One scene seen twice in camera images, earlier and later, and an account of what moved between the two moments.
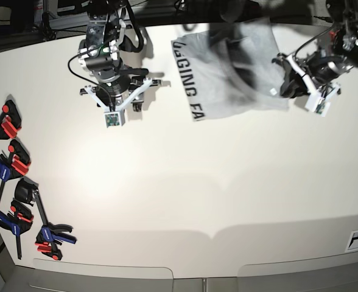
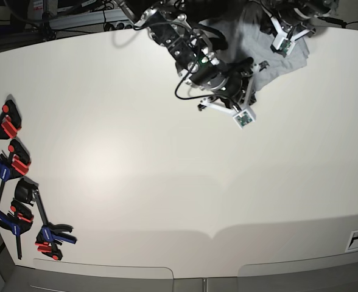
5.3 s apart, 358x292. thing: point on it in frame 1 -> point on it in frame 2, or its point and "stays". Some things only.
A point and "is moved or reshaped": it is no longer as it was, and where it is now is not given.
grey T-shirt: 229,70 is moved or reshaped
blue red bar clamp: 5,126 stays
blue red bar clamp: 50,235 stays
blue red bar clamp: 18,221 stays
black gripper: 120,90 -> 229,80
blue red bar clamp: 16,163 stays
